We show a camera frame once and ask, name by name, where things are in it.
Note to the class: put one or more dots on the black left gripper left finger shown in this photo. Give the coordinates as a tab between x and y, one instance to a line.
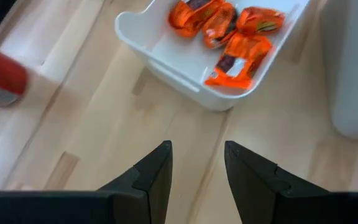
120	205

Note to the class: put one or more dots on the white plastic bin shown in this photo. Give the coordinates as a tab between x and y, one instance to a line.
182	62

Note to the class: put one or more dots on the red soda can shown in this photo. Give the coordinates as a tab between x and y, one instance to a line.
2	71

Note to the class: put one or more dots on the orange candy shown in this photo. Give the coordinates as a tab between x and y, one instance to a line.
259	20
244	49
188	18
219	28

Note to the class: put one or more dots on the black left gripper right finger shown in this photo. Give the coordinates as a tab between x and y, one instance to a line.
275	202

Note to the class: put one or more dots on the light grey plastic bin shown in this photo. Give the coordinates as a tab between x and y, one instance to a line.
353	77

